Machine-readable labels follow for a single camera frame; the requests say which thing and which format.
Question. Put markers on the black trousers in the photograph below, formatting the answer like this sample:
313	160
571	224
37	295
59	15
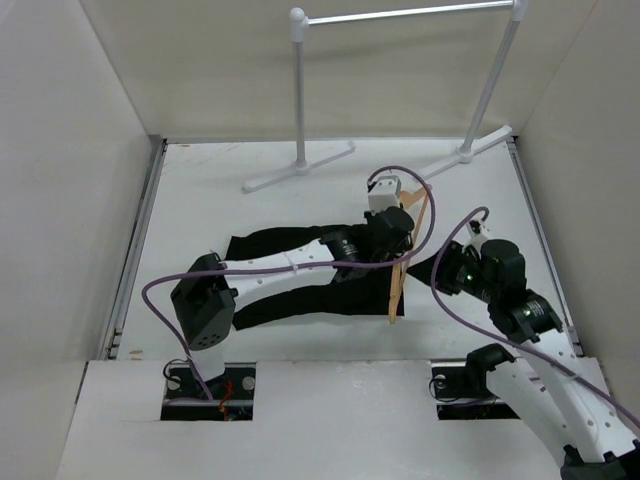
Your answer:
368	295

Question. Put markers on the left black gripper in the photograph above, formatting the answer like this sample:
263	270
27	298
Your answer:
369	216

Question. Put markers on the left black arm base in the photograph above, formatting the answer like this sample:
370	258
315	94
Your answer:
230	396

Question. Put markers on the left metal table rail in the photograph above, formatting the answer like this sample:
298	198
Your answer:
113	324

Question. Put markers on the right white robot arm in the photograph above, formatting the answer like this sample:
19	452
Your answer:
531	365

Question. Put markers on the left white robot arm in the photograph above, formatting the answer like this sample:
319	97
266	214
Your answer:
287	272

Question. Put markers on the wooden clothes hanger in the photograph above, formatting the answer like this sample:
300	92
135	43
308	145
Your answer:
399	271

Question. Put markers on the right metal table rail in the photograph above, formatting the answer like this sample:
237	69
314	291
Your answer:
551	267

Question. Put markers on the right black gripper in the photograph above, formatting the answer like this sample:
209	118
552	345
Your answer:
450	255

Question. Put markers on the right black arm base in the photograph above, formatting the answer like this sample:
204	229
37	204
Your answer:
459	399

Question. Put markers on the metal table rail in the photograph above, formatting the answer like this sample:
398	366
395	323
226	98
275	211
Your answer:
551	267
113	324

